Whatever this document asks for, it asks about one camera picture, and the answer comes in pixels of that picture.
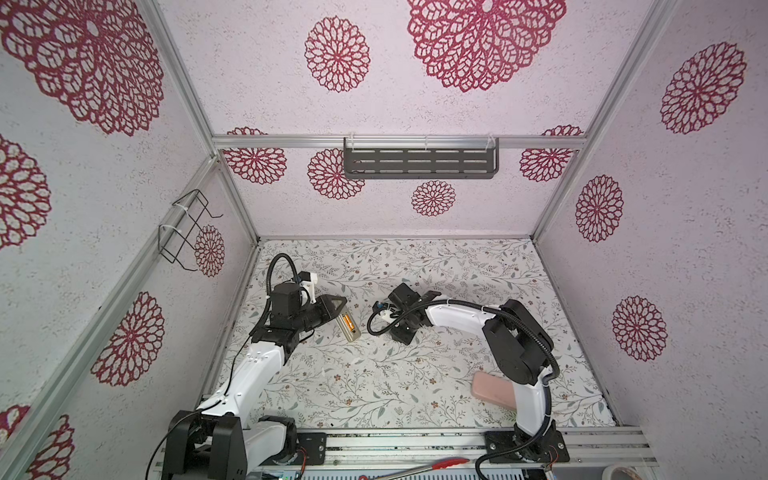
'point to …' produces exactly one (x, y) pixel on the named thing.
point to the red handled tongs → (431, 467)
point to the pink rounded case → (493, 389)
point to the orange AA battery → (350, 324)
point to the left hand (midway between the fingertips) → (344, 305)
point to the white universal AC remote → (349, 335)
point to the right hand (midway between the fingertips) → (397, 327)
